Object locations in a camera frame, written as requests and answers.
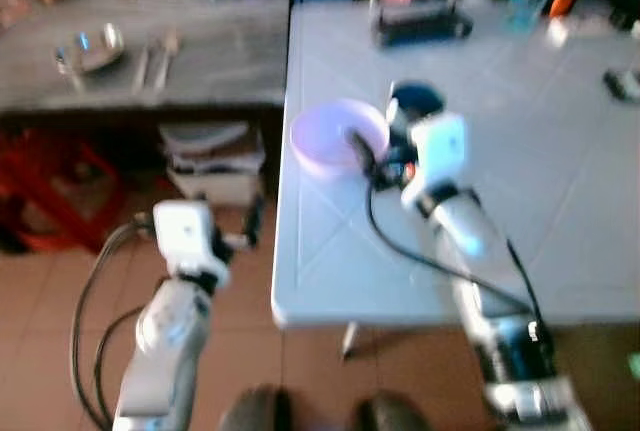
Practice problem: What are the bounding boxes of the dark right robot foot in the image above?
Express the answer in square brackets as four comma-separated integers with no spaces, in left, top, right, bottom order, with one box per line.
[356,389,433,431]

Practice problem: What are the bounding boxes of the metal spoon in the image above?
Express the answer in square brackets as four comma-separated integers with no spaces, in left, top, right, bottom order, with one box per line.
[153,33,183,92]
[132,41,153,94]

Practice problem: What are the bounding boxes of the pink plastic bowl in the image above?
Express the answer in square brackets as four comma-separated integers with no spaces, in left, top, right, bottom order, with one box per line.
[289,98,392,181]

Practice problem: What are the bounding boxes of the black remote control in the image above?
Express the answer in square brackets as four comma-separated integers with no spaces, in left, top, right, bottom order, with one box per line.
[602,68,640,104]

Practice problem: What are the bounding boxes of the black rectangular tray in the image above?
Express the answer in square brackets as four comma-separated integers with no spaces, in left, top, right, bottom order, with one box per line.
[373,1,475,50]

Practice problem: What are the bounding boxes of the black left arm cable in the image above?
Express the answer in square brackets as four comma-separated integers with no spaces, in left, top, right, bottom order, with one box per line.
[68,215,154,431]
[94,305,142,424]

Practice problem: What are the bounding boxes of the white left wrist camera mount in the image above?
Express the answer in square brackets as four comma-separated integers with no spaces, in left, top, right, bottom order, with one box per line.
[151,200,234,282]

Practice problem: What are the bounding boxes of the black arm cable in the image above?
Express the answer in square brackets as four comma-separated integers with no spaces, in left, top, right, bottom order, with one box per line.
[94,305,142,424]
[345,128,548,329]
[68,215,154,431]

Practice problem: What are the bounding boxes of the stack of white boxes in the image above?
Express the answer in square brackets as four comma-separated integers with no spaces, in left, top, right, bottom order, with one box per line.
[158,120,268,208]

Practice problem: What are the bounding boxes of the white folding table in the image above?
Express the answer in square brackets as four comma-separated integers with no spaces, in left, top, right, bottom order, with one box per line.
[271,0,640,362]

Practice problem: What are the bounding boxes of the steel bowl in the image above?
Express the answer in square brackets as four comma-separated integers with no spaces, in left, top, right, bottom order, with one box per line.
[55,23,128,79]

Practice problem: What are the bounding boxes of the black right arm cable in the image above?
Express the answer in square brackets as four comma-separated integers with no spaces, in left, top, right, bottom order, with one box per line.
[345,128,548,329]

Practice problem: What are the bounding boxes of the red plastic crate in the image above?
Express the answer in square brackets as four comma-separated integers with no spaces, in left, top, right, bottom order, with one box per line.
[0,129,133,254]

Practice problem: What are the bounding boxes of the grey wooden bench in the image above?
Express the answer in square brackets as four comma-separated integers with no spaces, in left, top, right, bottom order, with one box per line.
[0,0,292,115]

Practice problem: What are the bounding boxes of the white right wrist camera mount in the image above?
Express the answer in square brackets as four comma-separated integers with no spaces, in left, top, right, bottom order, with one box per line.
[399,113,470,208]

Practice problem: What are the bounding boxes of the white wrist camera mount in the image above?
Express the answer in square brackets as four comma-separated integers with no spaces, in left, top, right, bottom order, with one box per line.
[151,200,234,282]
[399,113,470,208]

